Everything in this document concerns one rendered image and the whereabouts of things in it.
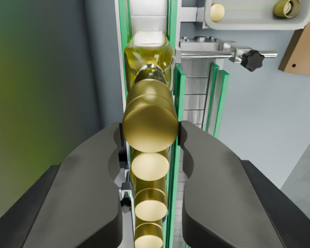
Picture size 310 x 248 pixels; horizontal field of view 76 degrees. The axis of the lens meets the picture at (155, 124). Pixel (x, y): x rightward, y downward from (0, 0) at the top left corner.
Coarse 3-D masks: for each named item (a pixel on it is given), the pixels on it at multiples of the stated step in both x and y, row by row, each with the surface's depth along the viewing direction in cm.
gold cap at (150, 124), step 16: (144, 80) 14; (128, 96) 14; (144, 96) 12; (160, 96) 12; (128, 112) 11; (144, 112) 11; (160, 112) 11; (128, 128) 11; (144, 128) 11; (160, 128) 12; (176, 128) 12; (144, 144) 12; (160, 144) 12
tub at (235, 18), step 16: (208, 0) 39; (224, 0) 45; (240, 0) 45; (256, 0) 45; (272, 0) 45; (304, 0) 41; (208, 16) 40; (224, 16) 46; (240, 16) 46; (256, 16) 47; (272, 16) 47; (304, 16) 41
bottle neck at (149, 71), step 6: (144, 66) 19; (150, 66) 19; (156, 66) 19; (138, 72) 19; (144, 72) 17; (150, 72) 17; (156, 72) 17; (162, 72) 20; (138, 78) 17; (144, 78) 16; (150, 78) 15; (156, 78) 16; (162, 78) 17
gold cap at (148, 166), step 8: (136, 152) 17; (144, 152) 16; (160, 152) 17; (136, 160) 17; (144, 160) 17; (152, 160) 17; (160, 160) 17; (168, 160) 17; (136, 168) 17; (144, 168) 17; (152, 168) 17; (160, 168) 17; (168, 168) 17; (136, 176) 18; (144, 176) 18; (152, 176) 18; (160, 176) 18
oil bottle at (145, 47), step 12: (132, 36) 30; (144, 36) 28; (156, 36) 28; (132, 48) 20; (144, 48) 20; (156, 48) 20; (168, 48) 21; (132, 60) 20; (144, 60) 20; (156, 60) 20; (168, 60) 20; (132, 72) 20; (168, 72) 20; (132, 84) 21; (168, 84) 21
